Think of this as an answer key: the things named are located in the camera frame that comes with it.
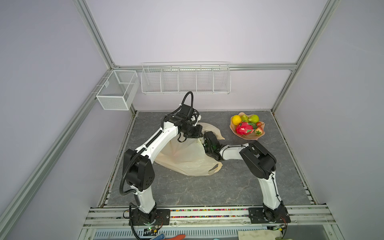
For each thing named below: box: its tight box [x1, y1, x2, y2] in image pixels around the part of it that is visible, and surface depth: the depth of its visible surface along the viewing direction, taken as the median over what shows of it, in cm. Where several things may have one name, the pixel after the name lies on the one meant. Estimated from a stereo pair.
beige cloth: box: [238, 229, 283, 240], surface depth 70 cm
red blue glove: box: [150, 232, 186, 240], surface depth 70 cm
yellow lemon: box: [231, 115, 242, 126], surface depth 107 cm
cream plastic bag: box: [154, 122, 226, 176], surface depth 82 cm
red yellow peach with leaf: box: [254, 127, 263, 135], surface depth 101 cm
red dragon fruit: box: [235, 122, 254, 136], surface depth 101 cm
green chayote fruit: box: [248, 114, 260, 123], surface depth 107 cm
